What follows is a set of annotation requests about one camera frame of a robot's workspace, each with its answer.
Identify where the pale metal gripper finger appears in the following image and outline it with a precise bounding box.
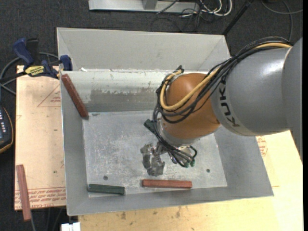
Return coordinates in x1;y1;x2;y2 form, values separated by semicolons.
150;154;166;177
140;142;155;176

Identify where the dark green flat block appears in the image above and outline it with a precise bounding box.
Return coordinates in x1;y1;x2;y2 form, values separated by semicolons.
87;183;126;195
143;118;157;136

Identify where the brown cardboard board, red print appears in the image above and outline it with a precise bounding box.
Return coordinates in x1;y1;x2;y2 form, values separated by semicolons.
14;65;67;211

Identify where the red-brown flat block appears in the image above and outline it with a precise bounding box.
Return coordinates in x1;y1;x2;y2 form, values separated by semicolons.
15;164;33;222
141;179;193;190
61;74;90;118

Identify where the grey metal bin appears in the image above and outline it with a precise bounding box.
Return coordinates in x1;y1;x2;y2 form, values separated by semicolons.
56;27;274;217

